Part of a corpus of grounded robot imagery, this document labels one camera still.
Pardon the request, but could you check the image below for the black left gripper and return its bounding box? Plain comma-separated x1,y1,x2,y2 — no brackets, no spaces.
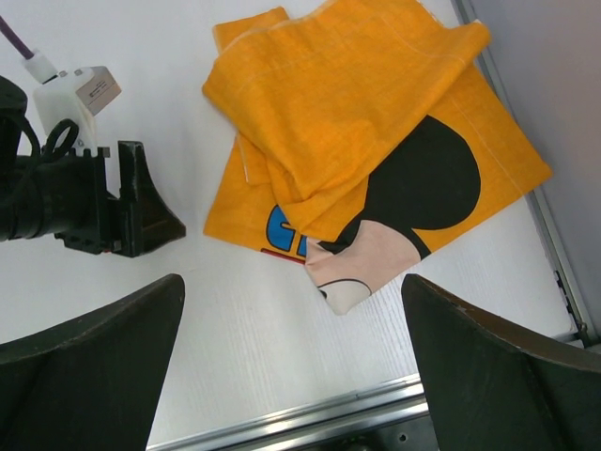
1,141,186,257

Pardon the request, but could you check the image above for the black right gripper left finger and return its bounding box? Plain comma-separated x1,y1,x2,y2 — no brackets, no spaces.
1,274,185,450

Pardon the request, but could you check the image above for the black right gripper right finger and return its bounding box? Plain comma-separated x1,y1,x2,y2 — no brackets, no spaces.
401,274,600,450

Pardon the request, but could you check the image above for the orange Mickey Mouse placemat cloth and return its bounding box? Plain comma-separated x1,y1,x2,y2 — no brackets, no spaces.
202,1,552,315

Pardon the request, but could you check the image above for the aluminium table edge rail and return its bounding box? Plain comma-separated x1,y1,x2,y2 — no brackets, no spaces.
146,0,601,451

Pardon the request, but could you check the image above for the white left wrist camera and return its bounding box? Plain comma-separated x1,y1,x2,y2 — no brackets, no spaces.
23,50,121,152

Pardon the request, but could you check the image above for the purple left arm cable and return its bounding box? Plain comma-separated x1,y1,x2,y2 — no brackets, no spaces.
0,14,37,60

